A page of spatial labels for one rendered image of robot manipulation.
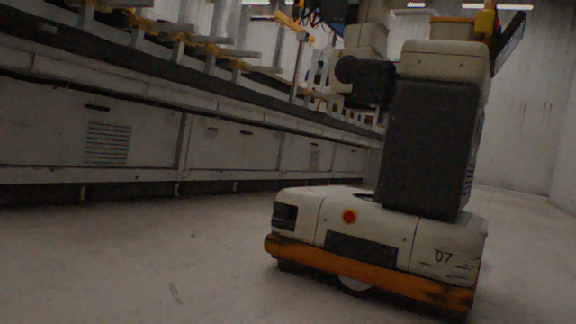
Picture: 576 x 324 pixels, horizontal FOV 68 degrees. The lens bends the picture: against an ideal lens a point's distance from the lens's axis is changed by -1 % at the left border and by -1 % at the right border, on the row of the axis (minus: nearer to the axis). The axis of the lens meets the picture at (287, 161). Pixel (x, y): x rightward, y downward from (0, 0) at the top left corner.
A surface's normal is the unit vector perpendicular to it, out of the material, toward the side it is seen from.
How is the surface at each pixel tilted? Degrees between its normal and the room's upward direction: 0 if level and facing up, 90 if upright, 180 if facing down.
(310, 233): 90
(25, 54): 90
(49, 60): 90
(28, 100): 91
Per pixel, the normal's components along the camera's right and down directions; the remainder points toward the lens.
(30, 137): 0.88, 0.15
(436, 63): -0.44, -0.03
